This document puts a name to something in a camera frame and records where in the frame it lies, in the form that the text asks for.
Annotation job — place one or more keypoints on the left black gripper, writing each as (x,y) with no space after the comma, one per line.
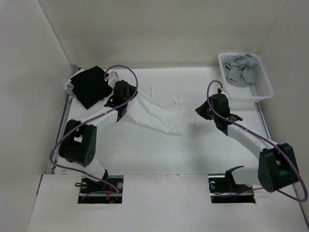
(132,89)

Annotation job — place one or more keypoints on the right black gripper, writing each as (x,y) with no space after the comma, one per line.
(201,110)

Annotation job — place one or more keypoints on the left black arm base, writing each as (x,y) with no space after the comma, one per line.
(95,192)

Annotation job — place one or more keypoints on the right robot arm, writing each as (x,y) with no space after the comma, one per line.
(276,162)

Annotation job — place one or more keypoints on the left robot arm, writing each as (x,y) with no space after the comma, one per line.
(79,147)

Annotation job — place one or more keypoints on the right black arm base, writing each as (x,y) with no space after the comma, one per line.
(224,189)

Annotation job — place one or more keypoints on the folded black tank top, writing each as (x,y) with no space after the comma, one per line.
(90,87)

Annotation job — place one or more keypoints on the folded grey tank top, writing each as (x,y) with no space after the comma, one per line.
(68,88)

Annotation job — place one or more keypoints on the white plastic basket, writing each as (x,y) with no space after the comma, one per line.
(256,92)

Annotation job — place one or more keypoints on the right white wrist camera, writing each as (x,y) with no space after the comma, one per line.
(222,91)

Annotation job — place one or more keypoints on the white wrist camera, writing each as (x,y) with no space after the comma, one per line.
(222,91)
(112,78)

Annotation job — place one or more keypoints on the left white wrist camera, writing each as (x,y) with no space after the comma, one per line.
(112,78)

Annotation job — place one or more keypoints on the right aluminium table rail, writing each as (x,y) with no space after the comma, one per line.
(262,120)

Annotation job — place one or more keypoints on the aluminium table rail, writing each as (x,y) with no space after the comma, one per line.
(66,109)
(262,120)

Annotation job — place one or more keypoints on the left aluminium table rail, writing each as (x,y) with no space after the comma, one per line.
(66,109)

